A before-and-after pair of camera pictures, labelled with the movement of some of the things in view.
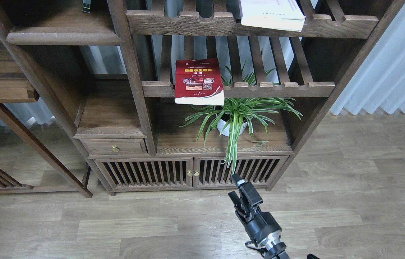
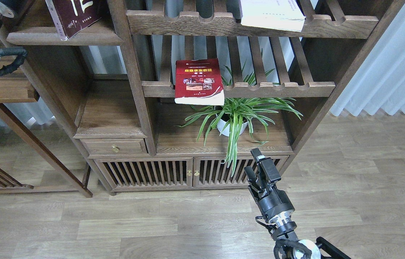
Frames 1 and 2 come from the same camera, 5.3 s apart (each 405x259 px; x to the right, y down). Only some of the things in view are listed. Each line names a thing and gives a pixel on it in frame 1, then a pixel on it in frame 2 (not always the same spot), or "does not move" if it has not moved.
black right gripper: x=258 y=225 -> x=271 y=202
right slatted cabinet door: x=259 y=171 does not move
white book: x=285 y=14 does not move
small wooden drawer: x=114 y=146 does not move
